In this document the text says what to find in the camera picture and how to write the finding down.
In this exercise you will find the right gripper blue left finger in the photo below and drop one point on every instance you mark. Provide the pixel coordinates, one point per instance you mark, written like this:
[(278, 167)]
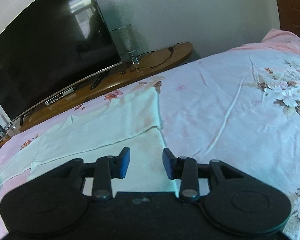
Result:
[(108, 168)]

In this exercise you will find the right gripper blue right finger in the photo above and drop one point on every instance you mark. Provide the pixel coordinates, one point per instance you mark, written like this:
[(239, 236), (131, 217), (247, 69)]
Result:
[(184, 169)]

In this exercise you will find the white knit sweater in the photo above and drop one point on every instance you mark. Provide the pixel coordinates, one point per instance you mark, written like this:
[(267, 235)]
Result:
[(131, 121)]

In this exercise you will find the silver set-top box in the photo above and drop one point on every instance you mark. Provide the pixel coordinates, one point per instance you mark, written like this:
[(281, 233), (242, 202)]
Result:
[(59, 96)]

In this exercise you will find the wooden tv console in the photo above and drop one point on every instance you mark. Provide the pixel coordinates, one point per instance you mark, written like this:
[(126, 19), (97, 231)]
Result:
[(118, 77)]

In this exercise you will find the large black curved television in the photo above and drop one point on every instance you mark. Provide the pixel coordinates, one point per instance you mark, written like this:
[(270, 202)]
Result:
[(49, 47)]

